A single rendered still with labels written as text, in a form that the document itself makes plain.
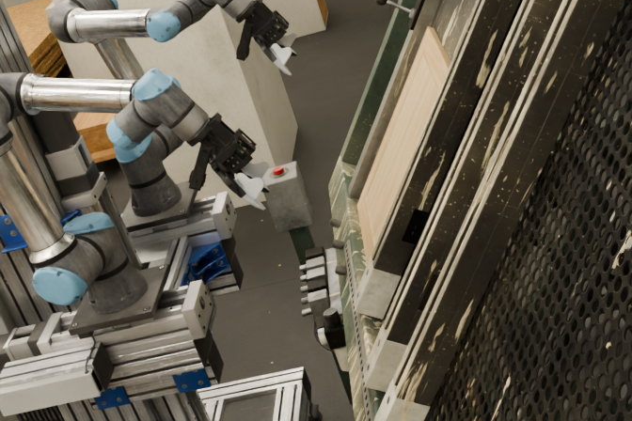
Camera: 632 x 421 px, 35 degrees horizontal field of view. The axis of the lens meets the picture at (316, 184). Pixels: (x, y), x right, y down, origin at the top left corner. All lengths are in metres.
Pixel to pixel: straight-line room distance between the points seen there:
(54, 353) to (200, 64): 2.58
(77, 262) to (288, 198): 0.97
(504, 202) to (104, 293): 1.15
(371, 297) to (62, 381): 0.78
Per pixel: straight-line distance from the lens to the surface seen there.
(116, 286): 2.49
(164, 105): 2.01
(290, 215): 3.16
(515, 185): 1.71
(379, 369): 2.10
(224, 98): 4.99
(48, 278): 2.35
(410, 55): 2.78
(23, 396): 2.59
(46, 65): 8.32
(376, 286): 2.32
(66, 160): 2.66
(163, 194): 2.92
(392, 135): 2.72
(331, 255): 2.99
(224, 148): 2.04
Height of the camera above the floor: 2.20
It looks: 25 degrees down
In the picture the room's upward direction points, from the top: 18 degrees counter-clockwise
